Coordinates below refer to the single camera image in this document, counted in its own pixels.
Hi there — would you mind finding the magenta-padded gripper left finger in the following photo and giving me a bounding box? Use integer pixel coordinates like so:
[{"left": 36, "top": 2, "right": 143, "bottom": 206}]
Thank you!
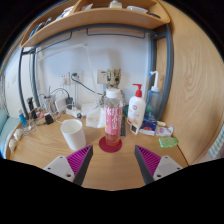
[{"left": 43, "top": 143, "right": 95, "bottom": 187}]

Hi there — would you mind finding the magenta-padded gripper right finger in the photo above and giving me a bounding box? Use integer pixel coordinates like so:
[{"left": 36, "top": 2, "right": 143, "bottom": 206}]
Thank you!
[{"left": 134, "top": 144, "right": 184, "bottom": 185}]

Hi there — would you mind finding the clear pink-labelled drink bottle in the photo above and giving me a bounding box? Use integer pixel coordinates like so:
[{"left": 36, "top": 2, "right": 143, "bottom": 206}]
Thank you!
[{"left": 104, "top": 87, "right": 124, "bottom": 147}]

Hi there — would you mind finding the green wipes pack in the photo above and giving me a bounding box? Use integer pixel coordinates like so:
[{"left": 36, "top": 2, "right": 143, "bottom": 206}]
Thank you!
[{"left": 158, "top": 136, "right": 179, "bottom": 149}]

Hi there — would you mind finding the white cup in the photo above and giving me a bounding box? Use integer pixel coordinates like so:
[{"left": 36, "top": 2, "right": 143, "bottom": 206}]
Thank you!
[{"left": 60, "top": 118, "right": 87, "bottom": 152}]

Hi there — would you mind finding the flat round red coaster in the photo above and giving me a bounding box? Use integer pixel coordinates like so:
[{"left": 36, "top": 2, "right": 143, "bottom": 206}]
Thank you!
[{"left": 98, "top": 135, "right": 123, "bottom": 154}]

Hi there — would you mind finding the white tissue packet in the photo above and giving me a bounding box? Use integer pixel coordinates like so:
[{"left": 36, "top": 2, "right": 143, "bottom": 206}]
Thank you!
[{"left": 155, "top": 125, "right": 174, "bottom": 138}]

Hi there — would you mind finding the small blue box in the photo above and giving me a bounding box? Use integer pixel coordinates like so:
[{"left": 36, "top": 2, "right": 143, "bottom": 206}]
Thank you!
[{"left": 138, "top": 119, "right": 158, "bottom": 137}]

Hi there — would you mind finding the clear plastic bag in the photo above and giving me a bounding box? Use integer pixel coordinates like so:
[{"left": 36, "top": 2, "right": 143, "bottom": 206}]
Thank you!
[{"left": 85, "top": 105, "right": 107, "bottom": 129}]

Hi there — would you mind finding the small black box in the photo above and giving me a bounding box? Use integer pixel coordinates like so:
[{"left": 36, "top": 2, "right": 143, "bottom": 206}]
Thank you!
[{"left": 44, "top": 113, "right": 54, "bottom": 125}]

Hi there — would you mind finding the white red-pump lotion bottle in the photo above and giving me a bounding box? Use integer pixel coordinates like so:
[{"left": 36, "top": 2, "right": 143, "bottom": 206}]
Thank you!
[{"left": 126, "top": 83, "right": 147, "bottom": 127}]

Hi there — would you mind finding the white power adapter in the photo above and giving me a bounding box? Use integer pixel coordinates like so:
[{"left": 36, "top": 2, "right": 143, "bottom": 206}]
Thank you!
[{"left": 54, "top": 97, "right": 68, "bottom": 113}]

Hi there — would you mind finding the black plug adapter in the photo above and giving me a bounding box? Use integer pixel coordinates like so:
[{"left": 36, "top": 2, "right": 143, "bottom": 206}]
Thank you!
[{"left": 64, "top": 96, "right": 74, "bottom": 108}]

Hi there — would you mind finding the blue white-nozzle spray bottle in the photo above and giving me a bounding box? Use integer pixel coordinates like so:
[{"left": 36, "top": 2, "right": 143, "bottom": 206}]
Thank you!
[{"left": 145, "top": 70, "right": 162, "bottom": 122}]

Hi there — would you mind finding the small blue tube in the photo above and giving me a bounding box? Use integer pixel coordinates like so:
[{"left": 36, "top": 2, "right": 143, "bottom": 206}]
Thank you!
[{"left": 18, "top": 109, "right": 28, "bottom": 128}]

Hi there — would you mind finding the tall black bottle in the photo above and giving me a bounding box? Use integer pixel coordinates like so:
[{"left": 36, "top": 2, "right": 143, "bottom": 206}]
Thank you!
[{"left": 27, "top": 97, "right": 38, "bottom": 120}]

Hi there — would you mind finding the green striped white towel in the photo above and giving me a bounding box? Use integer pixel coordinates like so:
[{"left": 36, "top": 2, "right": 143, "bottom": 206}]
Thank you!
[{"left": 208, "top": 121, "right": 224, "bottom": 158}]

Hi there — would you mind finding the brown tree creature figurine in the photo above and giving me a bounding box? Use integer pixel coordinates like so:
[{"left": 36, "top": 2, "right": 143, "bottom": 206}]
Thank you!
[{"left": 101, "top": 68, "right": 128, "bottom": 108}]

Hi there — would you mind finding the white slim desk lamp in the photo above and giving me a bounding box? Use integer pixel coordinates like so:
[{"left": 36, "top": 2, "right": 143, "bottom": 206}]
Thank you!
[{"left": 36, "top": 42, "right": 102, "bottom": 108}]

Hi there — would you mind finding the wooden shelf unit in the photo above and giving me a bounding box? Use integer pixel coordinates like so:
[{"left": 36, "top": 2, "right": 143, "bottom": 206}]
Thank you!
[{"left": 19, "top": 0, "right": 171, "bottom": 48}]

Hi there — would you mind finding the black power cable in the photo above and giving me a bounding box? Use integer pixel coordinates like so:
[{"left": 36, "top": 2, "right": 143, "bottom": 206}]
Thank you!
[{"left": 71, "top": 73, "right": 103, "bottom": 97}]

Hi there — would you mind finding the white wall socket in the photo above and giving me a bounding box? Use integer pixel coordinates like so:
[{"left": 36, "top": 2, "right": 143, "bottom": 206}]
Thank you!
[
  {"left": 59, "top": 73, "right": 70, "bottom": 86},
  {"left": 68, "top": 71, "right": 83, "bottom": 84}
]

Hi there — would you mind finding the beige wall socket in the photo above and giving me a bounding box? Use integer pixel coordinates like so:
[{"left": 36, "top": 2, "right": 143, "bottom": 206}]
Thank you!
[{"left": 97, "top": 68, "right": 109, "bottom": 85}]

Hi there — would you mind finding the grey metal desk frame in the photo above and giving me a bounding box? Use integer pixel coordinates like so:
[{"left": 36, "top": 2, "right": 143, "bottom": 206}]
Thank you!
[{"left": 17, "top": 23, "right": 174, "bottom": 121}]

